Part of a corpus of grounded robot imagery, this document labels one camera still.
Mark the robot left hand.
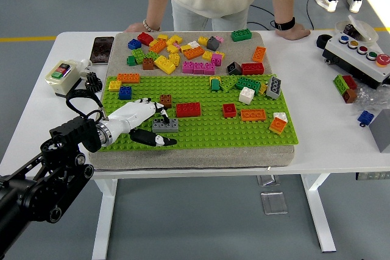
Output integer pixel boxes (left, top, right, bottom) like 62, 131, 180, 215
105, 97, 178, 148

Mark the person's right hand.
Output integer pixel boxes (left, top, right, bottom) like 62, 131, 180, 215
123, 23, 147, 33

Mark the person's left hand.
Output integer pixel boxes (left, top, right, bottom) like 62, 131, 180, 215
275, 26, 311, 41

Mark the grey eight-stud brick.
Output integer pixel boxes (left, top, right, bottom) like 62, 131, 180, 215
152, 118, 179, 133

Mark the red eight-stud brick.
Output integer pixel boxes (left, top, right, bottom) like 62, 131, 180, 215
241, 63, 265, 76
175, 102, 202, 118

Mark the red four-stud brick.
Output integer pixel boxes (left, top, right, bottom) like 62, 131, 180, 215
137, 32, 155, 47
222, 103, 238, 119

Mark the blue four-stud brick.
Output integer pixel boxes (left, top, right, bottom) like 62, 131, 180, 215
118, 86, 133, 100
127, 38, 143, 51

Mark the orange eight-stud brick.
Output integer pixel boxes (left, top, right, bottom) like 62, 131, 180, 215
252, 46, 267, 63
116, 72, 141, 84
149, 39, 168, 54
182, 46, 206, 61

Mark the yellow eight-stud brick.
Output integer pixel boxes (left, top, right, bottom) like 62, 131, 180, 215
154, 55, 177, 76

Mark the green eight-stud brick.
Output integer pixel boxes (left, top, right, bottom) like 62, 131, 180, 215
234, 77, 262, 93
230, 29, 254, 43

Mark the grey six-stud brick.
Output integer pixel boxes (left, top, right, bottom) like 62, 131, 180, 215
266, 76, 283, 100

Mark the black four-stud brick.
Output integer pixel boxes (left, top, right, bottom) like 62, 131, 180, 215
226, 61, 243, 76

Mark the dark grey roof brick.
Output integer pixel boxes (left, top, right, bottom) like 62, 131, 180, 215
206, 36, 220, 52

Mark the lime green flat brick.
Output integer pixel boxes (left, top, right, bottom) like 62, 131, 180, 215
219, 76, 242, 93

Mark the orange brick hollow side up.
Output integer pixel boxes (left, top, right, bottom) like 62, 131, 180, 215
240, 109, 267, 122

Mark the orange and yellow brick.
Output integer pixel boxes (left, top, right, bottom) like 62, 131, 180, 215
269, 118, 288, 135

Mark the black wristband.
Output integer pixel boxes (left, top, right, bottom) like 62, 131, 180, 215
273, 16, 296, 32

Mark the black smartphone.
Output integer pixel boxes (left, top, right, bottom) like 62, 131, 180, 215
90, 36, 115, 66

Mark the black gear wheel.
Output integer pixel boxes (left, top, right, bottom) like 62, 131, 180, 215
83, 71, 103, 93

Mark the small white plastic part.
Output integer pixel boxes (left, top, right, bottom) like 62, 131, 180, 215
79, 58, 94, 75

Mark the white button control box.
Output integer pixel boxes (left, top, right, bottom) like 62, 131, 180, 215
322, 32, 390, 90

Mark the green studded baseplate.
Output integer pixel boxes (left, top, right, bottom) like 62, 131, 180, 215
91, 73, 300, 153

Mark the clear plastic lidded container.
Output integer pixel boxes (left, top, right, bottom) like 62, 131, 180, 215
334, 14, 379, 44

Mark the grey foam mat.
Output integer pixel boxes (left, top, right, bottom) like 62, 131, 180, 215
88, 30, 296, 172

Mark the clear plastic bag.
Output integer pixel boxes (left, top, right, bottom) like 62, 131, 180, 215
353, 85, 390, 111

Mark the white table leg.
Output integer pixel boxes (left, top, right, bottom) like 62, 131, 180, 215
91, 177, 119, 260
300, 173, 337, 253

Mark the grey box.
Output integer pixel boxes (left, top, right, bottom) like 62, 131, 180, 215
367, 108, 390, 153

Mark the clear floor cover plate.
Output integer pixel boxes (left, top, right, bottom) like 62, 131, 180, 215
260, 191, 289, 215
257, 174, 283, 187

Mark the table height control panel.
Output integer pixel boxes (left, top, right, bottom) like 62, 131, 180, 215
355, 171, 390, 181

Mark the bead bracelet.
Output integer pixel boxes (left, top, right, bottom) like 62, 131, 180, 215
142, 18, 162, 32

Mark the black ring roll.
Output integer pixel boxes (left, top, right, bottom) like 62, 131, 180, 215
316, 33, 334, 51

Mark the cream switch box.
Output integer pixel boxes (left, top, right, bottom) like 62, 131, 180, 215
44, 59, 83, 98

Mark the blue brick key ring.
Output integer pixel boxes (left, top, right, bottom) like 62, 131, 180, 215
356, 110, 375, 128

